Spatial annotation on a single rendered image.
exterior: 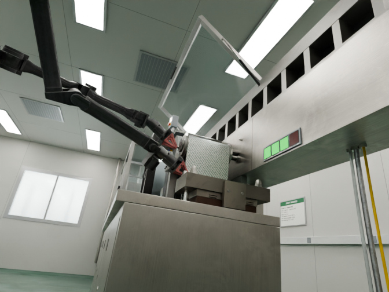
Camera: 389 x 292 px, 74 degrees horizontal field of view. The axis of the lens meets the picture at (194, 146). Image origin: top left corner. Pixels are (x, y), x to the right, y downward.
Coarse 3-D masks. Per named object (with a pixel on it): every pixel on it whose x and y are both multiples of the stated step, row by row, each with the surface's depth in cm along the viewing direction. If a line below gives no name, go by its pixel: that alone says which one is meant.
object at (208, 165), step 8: (192, 152) 131; (192, 160) 130; (200, 160) 131; (208, 160) 133; (216, 160) 134; (224, 160) 136; (200, 168) 130; (208, 168) 131; (216, 168) 133; (224, 168) 134; (216, 176) 131; (224, 176) 133
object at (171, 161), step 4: (168, 152) 125; (168, 156) 123; (172, 156) 124; (180, 156) 123; (164, 160) 123; (168, 160) 123; (172, 160) 123; (176, 160) 122; (168, 164) 124; (172, 164) 123; (176, 164) 121; (172, 168) 124
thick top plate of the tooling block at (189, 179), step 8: (184, 176) 108; (192, 176) 106; (200, 176) 107; (208, 176) 108; (176, 184) 118; (184, 184) 105; (192, 184) 105; (200, 184) 106; (208, 184) 107; (216, 184) 108; (248, 184) 114; (176, 192) 117; (248, 192) 112; (256, 192) 113; (264, 192) 115; (264, 200) 113
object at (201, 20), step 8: (200, 16) 147; (200, 24) 150; (208, 24) 147; (192, 32) 157; (216, 32) 147; (192, 40) 161; (216, 40) 148; (224, 40) 145; (184, 48) 171; (224, 48) 148; (232, 48) 147; (184, 56) 175; (232, 56) 148; (240, 56) 147; (240, 64) 148; (248, 64) 147; (176, 72) 192; (248, 72) 144; (256, 72) 147; (256, 80) 143; (168, 88) 212; (160, 104) 237
